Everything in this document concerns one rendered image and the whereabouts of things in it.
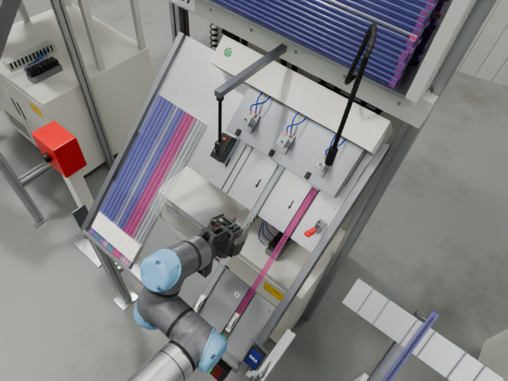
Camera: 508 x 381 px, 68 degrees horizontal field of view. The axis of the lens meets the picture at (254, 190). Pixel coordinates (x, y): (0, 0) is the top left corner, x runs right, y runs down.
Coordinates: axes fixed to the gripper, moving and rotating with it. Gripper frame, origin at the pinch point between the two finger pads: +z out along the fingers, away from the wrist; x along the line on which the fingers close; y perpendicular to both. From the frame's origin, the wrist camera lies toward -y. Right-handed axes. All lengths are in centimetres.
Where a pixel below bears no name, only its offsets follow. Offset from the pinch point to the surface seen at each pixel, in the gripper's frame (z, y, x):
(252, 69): -11.2, 42.0, 9.9
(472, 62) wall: 295, 92, -14
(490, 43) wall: 285, 109, -18
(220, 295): -3.2, -18.4, -3.9
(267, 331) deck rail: -4.1, -16.9, -20.3
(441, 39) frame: -13, 61, -22
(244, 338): -4.4, -23.5, -16.0
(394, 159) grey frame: 11.4, 36.0, -23.6
